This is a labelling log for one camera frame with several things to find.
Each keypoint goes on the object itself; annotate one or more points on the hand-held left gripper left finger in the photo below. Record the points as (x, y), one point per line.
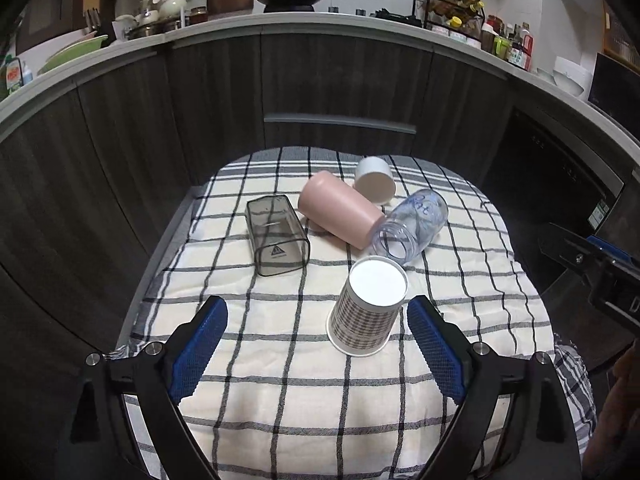
(196, 355)

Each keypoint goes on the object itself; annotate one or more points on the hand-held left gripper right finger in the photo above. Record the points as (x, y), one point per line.
(436, 355)

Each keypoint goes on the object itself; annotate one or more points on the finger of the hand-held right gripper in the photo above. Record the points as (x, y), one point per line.
(612, 250)
(570, 255)

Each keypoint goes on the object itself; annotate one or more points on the plaid paper cup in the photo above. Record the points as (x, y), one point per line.
(361, 327)

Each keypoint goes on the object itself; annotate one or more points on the person's right forearm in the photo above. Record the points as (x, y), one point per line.
(622, 390)

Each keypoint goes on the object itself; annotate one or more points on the clear plastic cup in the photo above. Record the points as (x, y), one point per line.
(425, 216)

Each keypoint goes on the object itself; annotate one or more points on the grey transparent square cup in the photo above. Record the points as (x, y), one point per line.
(272, 227)

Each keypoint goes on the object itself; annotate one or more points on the pink cup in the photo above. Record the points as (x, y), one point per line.
(334, 205)

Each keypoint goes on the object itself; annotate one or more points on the white cup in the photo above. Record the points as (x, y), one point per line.
(375, 182)

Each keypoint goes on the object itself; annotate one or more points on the black built-in dishwasher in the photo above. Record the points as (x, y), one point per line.
(550, 175)

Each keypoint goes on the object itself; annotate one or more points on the checked cloth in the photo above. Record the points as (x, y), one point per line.
(280, 410)

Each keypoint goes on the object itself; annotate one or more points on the black countertop appliance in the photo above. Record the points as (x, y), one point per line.
(615, 85)

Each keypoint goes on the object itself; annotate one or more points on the white bowl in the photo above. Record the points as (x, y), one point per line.
(570, 75)

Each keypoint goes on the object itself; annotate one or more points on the row of condiment bottles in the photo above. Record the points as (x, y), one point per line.
(510, 45)

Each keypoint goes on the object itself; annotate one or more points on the dark wood kitchen cabinets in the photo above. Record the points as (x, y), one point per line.
(210, 100)

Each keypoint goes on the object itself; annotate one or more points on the green plate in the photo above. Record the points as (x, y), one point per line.
(75, 52)

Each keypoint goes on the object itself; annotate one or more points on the green dish soap bottle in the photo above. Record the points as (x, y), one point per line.
(14, 77)

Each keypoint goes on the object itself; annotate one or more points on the dish rack with dishes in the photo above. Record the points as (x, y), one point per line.
(145, 25)

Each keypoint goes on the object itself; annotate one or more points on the red-lidded jar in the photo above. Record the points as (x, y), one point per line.
(198, 15)

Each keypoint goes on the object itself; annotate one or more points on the knife block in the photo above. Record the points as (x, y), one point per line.
(93, 21)

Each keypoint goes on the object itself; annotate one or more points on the white teapot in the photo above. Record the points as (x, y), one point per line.
(173, 6)

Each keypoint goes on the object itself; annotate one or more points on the black induction cooker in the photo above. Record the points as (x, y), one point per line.
(289, 8)

